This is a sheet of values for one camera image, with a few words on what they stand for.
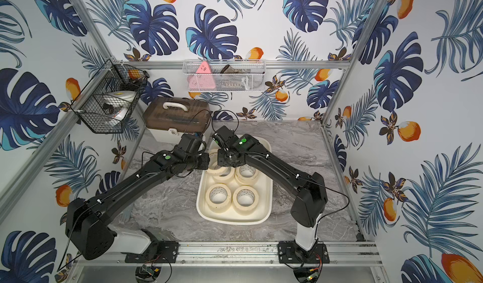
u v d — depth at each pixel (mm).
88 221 398
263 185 925
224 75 925
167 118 945
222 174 805
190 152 616
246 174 943
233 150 543
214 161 699
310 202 446
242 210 801
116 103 810
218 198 874
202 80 898
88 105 754
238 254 752
